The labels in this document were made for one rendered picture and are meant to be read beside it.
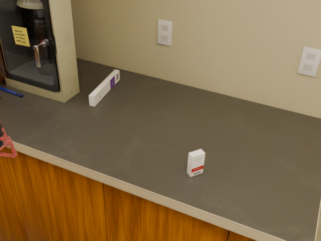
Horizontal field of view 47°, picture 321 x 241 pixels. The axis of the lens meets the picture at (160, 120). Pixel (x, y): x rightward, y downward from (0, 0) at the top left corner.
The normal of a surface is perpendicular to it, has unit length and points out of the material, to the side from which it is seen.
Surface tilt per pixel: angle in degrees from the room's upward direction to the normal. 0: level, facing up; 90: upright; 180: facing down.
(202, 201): 1
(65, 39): 90
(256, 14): 90
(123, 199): 90
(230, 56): 90
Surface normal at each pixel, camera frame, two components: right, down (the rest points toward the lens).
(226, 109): 0.04, -0.83
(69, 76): 0.91, 0.26
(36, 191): -0.43, 0.49
